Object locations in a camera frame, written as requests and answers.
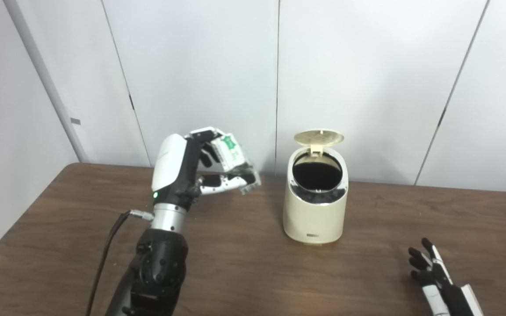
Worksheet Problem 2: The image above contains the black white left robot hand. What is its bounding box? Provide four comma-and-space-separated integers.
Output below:
152, 127, 258, 209

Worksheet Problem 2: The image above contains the green white milk carton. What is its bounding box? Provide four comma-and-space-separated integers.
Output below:
211, 133, 261, 196

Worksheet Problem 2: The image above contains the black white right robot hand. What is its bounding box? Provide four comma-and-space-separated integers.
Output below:
408, 237, 484, 316

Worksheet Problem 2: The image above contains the cream-colored bin body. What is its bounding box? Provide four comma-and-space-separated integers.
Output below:
282, 146, 349, 244

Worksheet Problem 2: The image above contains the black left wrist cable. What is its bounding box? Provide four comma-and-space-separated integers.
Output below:
85, 210, 155, 316

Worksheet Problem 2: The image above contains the cream round bin lid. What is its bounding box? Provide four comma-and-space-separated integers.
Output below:
294, 129, 345, 158

